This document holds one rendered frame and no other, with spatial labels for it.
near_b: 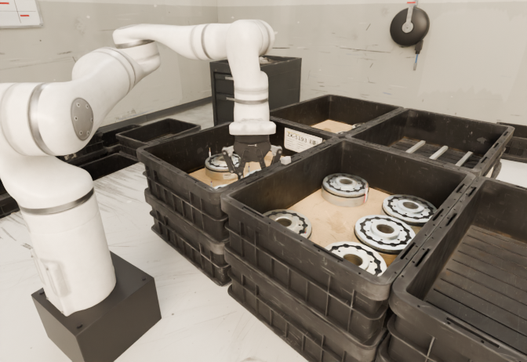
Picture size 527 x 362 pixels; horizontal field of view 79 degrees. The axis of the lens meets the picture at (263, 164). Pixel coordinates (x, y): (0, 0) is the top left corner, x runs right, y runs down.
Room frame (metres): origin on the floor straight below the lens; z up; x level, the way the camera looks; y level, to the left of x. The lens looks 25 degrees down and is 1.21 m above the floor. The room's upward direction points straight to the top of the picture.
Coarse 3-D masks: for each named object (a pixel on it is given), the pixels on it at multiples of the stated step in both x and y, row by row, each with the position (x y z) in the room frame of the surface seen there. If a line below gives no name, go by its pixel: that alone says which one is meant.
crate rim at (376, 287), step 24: (336, 144) 0.72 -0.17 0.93; (360, 144) 0.71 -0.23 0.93; (288, 168) 0.59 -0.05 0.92; (456, 168) 0.57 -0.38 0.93; (240, 216) 0.43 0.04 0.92; (264, 216) 0.41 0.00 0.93; (432, 216) 0.41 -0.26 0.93; (288, 240) 0.36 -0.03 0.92; (312, 264) 0.33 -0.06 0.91; (336, 264) 0.31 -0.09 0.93; (360, 288) 0.28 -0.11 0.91; (384, 288) 0.27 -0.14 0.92
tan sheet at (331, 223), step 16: (320, 192) 0.66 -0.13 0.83; (288, 208) 0.59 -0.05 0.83; (304, 208) 0.59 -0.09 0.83; (320, 208) 0.59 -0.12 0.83; (336, 208) 0.59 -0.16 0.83; (352, 208) 0.59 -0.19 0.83; (368, 208) 0.59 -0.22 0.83; (320, 224) 0.53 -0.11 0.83; (336, 224) 0.53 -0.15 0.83; (352, 224) 0.53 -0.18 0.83; (320, 240) 0.48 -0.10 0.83; (336, 240) 0.48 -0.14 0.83
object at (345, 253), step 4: (340, 252) 0.40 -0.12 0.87; (344, 252) 0.40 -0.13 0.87; (348, 252) 0.40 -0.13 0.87; (352, 252) 0.40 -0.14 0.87; (356, 252) 0.40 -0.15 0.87; (360, 252) 0.40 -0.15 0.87; (340, 256) 0.39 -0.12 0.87; (344, 256) 0.40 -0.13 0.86; (356, 256) 0.40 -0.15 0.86; (360, 256) 0.39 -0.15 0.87; (364, 256) 0.39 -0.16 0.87; (364, 260) 0.38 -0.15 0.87; (368, 260) 0.38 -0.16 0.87; (364, 264) 0.37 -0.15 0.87; (368, 264) 0.37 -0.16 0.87; (364, 268) 0.37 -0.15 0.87; (368, 268) 0.37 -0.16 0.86
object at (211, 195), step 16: (208, 128) 0.83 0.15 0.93; (304, 128) 0.83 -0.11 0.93; (160, 144) 0.71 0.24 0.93; (320, 144) 0.71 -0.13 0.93; (144, 160) 0.64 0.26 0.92; (160, 160) 0.62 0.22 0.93; (176, 176) 0.55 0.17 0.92; (192, 176) 0.54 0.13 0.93; (192, 192) 0.52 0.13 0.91; (208, 192) 0.49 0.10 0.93
